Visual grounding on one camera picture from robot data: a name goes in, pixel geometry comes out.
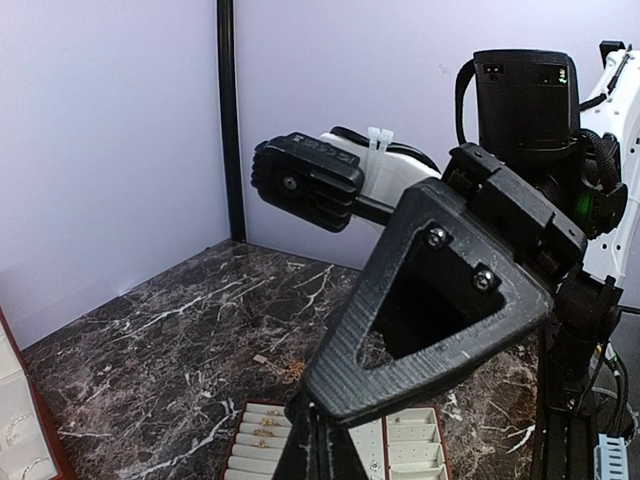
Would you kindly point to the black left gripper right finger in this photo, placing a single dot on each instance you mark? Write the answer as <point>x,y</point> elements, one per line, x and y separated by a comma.
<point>342,461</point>

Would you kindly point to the red wooden jewelry box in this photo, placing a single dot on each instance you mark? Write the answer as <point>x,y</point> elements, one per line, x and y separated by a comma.
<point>30,445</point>

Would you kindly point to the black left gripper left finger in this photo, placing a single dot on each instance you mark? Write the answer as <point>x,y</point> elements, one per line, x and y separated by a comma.
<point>301,457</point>

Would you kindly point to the black right frame post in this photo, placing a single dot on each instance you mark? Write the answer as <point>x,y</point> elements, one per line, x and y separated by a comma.
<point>229,122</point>

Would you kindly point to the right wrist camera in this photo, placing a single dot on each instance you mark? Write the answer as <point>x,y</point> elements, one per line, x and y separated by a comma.
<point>340,175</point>

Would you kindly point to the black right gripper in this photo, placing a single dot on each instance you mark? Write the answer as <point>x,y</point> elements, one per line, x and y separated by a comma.
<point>466,267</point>

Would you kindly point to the white slotted cable duct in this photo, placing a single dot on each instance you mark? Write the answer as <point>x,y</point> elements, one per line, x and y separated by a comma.
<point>610,458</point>

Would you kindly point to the brown jewelry display tray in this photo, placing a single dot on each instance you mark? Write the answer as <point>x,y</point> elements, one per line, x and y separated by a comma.
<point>408,444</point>

